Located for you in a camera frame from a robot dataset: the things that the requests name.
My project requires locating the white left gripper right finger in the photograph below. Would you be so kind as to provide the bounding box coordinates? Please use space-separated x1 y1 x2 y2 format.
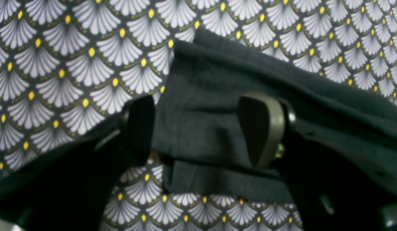
238 93 397 231

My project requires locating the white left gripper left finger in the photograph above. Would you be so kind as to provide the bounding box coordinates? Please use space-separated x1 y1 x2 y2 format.
0 95 155 231

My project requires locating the dark grey T-shirt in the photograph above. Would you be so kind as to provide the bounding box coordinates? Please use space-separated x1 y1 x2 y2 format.
152 28 397 203

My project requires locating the fan-patterned table cloth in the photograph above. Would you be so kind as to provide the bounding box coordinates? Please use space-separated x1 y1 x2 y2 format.
0 0 397 231

